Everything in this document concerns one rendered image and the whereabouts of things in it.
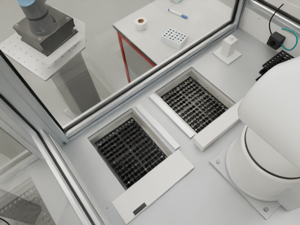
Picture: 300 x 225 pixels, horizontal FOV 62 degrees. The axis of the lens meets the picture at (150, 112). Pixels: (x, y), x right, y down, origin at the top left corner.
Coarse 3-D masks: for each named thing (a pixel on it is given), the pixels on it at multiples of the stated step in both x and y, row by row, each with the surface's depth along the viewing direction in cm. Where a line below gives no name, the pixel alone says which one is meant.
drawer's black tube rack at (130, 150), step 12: (120, 132) 96; (132, 132) 95; (144, 132) 95; (108, 144) 93; (120, 144) 93; (132, 144) 93; (144, 144) 95; (108, 156) 91; (120, 156) 90; (132, 156) 90; (144, 156) 93; (156, 156) 89; (120, 168) 91; (132, 168) 88; (144, 168) 87; (132, 180) 85
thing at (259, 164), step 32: (288, 64) 31; (256, 96) 31; (288, 96) 29; (256, 128) 32; (288, 128) 29; (224, 160) 81; (256, 160) 62; (288, 160) 31; (256, 192) 72; (288, 192) 66
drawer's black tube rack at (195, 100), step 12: (192, 84) 105; (168, 96) 102; (180, 96) 102; (192, 96) 105; (204, 96) 101; (180, 108) 100; (192, 108) 99; (204, 108) 98; (216, 108) 98; (228, 108) 98; (192, 120) 96; (204, 120) 96
